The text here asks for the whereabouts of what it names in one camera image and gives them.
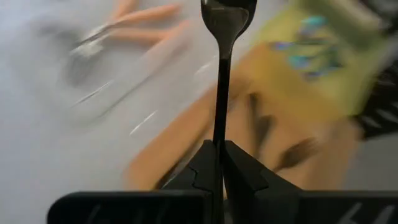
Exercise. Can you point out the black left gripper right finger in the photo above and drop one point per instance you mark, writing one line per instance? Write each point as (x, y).
(245, 180)

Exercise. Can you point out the yellow silicone mat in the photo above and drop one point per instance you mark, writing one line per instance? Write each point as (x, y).
(342, 81)

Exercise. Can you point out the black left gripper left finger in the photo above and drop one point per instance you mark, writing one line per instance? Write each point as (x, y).
(199, 174)

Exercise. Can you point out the orange silicone mat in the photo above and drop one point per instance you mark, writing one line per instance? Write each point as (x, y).
(186, 140)

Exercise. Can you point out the clear plastic tray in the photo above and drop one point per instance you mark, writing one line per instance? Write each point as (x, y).
(124, 77)

